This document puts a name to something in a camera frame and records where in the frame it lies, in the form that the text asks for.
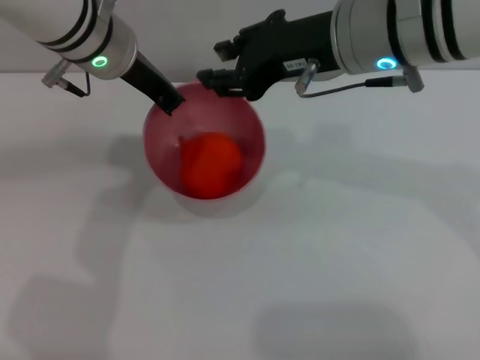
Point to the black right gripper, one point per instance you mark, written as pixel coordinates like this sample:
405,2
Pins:
285,52

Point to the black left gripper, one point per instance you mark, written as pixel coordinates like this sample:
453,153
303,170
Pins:
150,82

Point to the pink plastic bowl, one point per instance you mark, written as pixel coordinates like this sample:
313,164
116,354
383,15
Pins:
210,123

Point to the soft orange toy fruit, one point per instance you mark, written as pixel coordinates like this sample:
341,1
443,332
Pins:
210,168

